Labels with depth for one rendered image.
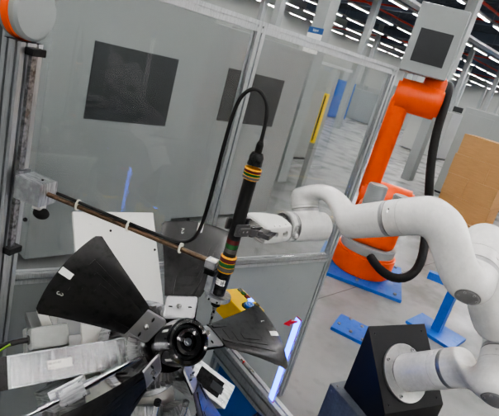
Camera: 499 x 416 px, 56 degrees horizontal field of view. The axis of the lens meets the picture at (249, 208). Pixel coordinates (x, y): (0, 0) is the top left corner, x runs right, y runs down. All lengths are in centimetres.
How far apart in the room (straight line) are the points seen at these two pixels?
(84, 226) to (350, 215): 77
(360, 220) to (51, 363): 83
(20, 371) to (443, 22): 447
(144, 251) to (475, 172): 794
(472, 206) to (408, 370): 755
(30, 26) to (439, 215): 113
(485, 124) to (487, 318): 1054
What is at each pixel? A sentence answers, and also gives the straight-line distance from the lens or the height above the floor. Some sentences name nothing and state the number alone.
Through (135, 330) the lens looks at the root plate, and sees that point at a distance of 127.
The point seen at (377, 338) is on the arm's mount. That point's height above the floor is 116.
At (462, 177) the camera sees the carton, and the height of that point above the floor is 85.
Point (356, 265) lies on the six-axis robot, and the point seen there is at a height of 17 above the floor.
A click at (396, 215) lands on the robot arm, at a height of 167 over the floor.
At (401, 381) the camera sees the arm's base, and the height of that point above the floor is 108.
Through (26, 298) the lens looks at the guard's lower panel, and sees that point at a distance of 192.
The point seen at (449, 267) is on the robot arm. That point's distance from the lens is 114.
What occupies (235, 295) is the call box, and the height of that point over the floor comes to 107.
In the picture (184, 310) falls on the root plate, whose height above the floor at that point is 125.
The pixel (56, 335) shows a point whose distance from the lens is 132.
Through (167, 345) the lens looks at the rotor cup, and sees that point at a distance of 121.
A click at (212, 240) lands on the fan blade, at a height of 140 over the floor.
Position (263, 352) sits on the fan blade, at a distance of 140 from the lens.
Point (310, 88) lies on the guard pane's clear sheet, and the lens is 217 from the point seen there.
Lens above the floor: 193
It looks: 18 degrees down
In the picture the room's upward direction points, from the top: 16 degrees clockwise
